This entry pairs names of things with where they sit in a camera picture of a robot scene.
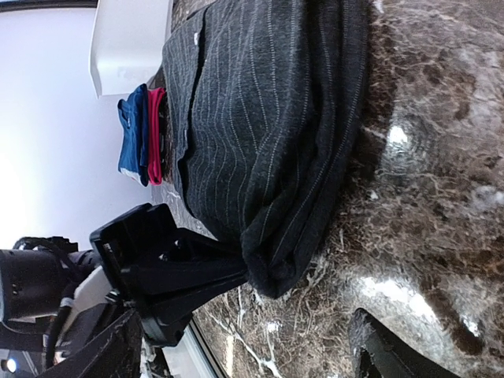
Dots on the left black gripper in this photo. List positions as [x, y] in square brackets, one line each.
[149, 262]

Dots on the navy blue t-shirt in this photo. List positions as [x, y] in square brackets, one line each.
[133, 117]

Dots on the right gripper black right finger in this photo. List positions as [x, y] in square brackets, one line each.
[378, 352]

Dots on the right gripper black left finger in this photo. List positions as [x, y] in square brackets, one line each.
[115, 352]

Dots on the white plastic bin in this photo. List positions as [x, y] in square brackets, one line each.
[126, 43]

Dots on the folded red t-shirt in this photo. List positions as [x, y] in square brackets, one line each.
[154, 170]

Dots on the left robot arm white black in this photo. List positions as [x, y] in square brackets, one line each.
[36, 271]

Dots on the black clothes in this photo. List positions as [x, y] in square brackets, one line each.
[265, 100]

